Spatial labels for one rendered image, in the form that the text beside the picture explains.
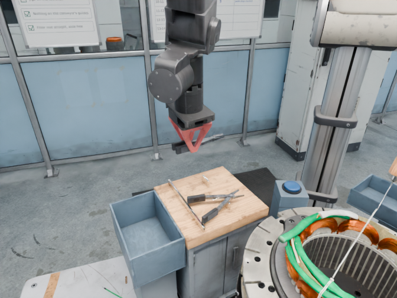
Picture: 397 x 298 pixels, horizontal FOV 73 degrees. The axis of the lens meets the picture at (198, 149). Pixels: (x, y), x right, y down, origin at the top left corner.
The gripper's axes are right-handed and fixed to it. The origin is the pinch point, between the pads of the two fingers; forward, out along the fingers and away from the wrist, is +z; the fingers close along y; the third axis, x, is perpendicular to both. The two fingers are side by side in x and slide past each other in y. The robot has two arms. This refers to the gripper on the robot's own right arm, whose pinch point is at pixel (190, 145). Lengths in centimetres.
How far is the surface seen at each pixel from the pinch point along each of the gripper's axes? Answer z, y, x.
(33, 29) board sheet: 4, -197, -29
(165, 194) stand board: 11.5, -0.1, -7.0
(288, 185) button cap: 14.5, 9.1, 23.0
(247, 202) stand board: 11.5, 11.2, 8.2
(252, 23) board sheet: 12, -165, 144
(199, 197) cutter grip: 8.6, 7.4, -1.9
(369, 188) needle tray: 16.9, 18.7, 43.0
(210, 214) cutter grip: 8.0, 13.1, -2.5
